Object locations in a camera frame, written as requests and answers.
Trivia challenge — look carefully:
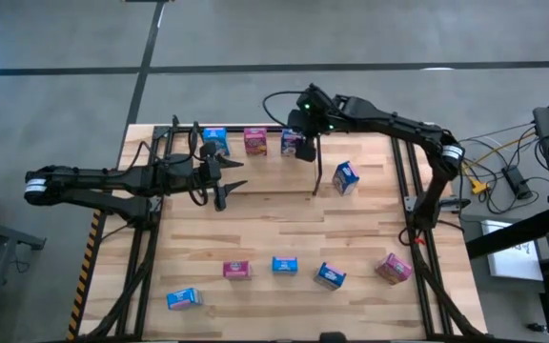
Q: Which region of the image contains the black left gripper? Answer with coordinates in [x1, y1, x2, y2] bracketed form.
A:
[187, 141, 250, 212]

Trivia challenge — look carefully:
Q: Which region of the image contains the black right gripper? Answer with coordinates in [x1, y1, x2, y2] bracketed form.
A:
[286, 84, 340, 164]

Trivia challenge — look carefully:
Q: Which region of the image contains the Frosted Flakes cereal box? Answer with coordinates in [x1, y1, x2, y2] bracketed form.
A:
[280, 128, 305, 158]
[331, 160, 361, 197]
[313, 261, 348, 292]

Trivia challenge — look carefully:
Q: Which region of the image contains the Rice Krispies cereal box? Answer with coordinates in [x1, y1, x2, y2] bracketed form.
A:
[271, 255, 299, 276]
[202, 127, 232, 157]
[166, 287, 204, 312]

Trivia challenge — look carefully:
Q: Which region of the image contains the Raisin Bran cereal box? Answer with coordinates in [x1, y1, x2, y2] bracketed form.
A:
[243, 127, 269, 156]
[222, 260, 254, 281]
[374, 252, 414, 286]

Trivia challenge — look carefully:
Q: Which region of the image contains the yellow black hazard tape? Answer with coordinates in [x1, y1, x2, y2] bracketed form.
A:
[66, 209, 103, 342]

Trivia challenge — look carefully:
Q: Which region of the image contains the black power brick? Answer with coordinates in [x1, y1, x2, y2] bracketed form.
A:
[501, 164, 534, 201]

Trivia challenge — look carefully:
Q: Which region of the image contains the black beam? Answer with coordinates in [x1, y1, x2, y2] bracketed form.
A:
[464, 203, 549, 261]

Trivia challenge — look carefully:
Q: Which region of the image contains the white board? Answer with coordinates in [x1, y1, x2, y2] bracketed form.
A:
[480, 218, 545, 282]

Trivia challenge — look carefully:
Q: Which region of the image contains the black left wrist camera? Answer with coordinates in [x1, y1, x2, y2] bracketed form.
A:
[197, 165, 219, 190]

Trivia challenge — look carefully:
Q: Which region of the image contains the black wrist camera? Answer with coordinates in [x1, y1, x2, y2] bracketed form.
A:
[308, 88, 334, 113]
[197, 165, 219, 190]

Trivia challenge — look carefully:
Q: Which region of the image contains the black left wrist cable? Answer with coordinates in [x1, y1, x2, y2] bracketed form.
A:
[187, 187, 211, 208]

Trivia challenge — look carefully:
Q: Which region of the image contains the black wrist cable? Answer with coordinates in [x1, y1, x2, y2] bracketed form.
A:
[261, 89, 305, 130]
[187, 187, 211, 208]

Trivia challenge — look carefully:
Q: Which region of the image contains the low wooden shelf black frame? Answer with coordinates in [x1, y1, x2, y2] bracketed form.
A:
[189, 121, 324, 197]

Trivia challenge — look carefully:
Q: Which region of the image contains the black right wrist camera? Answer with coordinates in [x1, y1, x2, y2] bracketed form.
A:
[308, 88, 334, 113]

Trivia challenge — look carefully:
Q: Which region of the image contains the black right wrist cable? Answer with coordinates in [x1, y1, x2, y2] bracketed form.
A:
[261, 89, 305, 130]

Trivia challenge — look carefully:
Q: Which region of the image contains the black aluminium rig frame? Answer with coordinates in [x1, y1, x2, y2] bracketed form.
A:
[76, 113, 485, 343]

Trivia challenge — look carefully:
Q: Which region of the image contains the yellow cable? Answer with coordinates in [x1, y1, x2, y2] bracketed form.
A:
[459, 131, 538, 195]

